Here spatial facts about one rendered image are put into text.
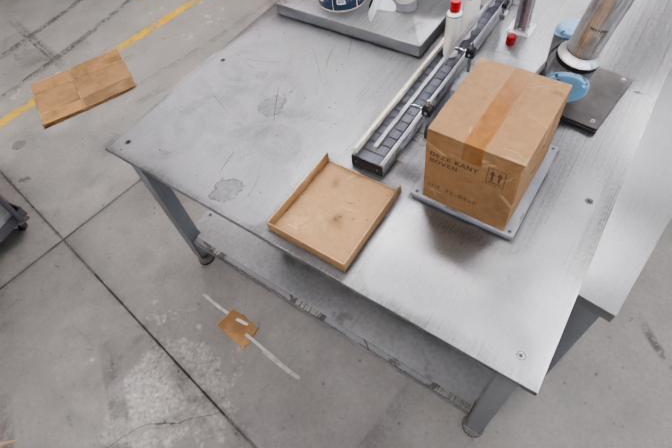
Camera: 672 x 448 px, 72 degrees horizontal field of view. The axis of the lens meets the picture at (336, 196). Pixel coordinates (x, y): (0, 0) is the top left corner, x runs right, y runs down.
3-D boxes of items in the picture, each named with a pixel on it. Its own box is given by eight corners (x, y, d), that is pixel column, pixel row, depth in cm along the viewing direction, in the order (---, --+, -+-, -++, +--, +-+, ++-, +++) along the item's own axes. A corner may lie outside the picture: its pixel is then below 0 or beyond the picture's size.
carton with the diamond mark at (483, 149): (468, 128, 146) (481, 56, 124) (545, 156, 136) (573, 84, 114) (421, 195, 132) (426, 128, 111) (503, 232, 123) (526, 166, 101)
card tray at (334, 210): (328, 159, 147) (326, 151, 143) (401, 192, 136) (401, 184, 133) (269, 230, 133) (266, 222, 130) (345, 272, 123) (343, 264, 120)
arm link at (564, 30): (589, 52, 145) (603, 13, 134) (585, 81, 138) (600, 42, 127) (548, 47, 149) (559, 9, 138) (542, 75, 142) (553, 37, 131)
